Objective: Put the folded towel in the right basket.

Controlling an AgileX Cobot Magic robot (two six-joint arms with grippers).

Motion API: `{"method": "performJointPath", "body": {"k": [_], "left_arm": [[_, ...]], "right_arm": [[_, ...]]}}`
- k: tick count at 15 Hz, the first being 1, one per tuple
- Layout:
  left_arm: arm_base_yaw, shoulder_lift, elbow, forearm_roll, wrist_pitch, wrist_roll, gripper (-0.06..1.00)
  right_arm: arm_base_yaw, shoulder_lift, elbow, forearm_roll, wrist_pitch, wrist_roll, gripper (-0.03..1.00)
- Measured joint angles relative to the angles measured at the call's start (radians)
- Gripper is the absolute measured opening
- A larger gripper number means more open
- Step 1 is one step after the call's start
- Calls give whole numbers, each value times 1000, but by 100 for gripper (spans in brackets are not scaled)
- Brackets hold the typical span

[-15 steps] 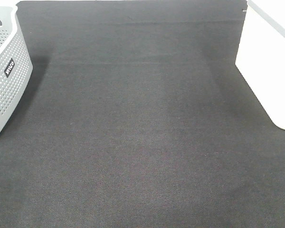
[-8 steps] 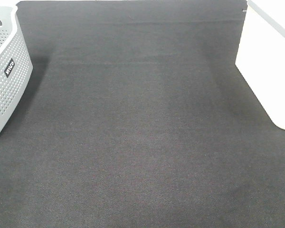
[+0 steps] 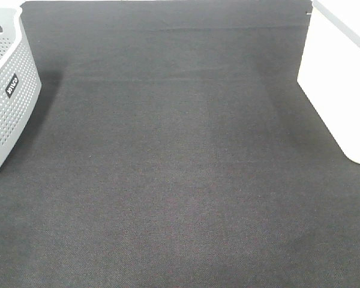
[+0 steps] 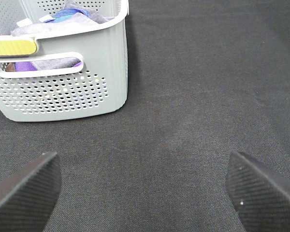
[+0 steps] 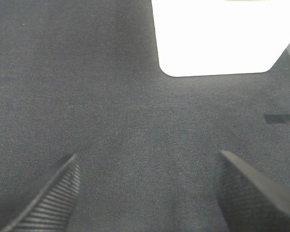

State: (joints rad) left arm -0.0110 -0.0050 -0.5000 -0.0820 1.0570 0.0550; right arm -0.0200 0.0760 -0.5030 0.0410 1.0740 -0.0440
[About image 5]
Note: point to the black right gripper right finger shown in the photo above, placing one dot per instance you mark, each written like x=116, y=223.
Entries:
x=249, y=201

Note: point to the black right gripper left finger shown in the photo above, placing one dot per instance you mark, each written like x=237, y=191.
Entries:
x=47, y=203

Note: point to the black tape strip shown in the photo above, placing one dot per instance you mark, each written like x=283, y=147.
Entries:
x=277, y=118

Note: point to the white storage box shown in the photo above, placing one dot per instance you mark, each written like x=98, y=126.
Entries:
x=214, y=37

